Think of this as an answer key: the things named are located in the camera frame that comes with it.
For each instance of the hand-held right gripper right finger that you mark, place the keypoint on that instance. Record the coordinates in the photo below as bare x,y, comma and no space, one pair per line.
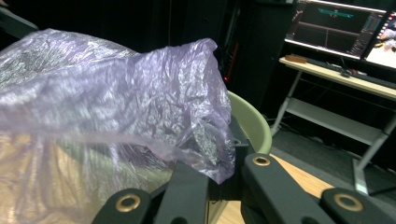
239,155

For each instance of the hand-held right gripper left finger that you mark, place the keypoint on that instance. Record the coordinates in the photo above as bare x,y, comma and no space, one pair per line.
186,196

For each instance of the light green waste bin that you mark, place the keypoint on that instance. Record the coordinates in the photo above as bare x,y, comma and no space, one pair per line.
252,124

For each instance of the purple plastic bag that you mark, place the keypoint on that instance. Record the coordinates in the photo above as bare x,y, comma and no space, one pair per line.
109,93

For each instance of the white metal stand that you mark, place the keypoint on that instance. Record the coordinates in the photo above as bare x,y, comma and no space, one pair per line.
330,119

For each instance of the small brown block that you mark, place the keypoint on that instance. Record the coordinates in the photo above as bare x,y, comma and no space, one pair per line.
295,58

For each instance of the black keyboard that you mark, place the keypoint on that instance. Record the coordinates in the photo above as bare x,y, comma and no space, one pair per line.
367,76

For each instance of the wide computer monitor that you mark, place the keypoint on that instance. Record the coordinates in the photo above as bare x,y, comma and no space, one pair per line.
333,28

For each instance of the computer monitor with bright picture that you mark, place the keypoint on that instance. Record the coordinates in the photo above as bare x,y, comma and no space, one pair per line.
384,46

